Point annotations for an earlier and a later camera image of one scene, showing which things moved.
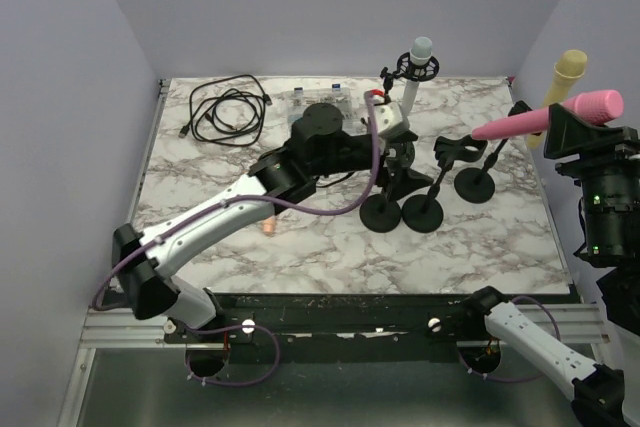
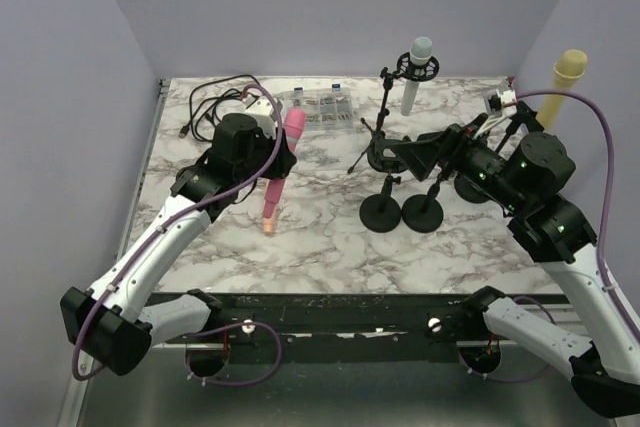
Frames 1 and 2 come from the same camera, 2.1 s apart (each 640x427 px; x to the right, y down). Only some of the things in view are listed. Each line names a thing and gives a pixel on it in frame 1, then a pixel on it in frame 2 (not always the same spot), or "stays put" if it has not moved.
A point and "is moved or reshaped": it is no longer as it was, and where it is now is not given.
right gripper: x=570 y=132 to x=451 y=144
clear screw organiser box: x=294 y=101 stays put
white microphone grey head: x=421 y=49 stays put
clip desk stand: x=423 y=213 stays put
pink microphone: x=600 y=106 is moved or reshaped
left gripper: x=404 y=180 to x=281 y=164
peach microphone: x=269 y=225 stays put
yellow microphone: x=569 y=66 stays put
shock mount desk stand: x=381 y=213 stays put
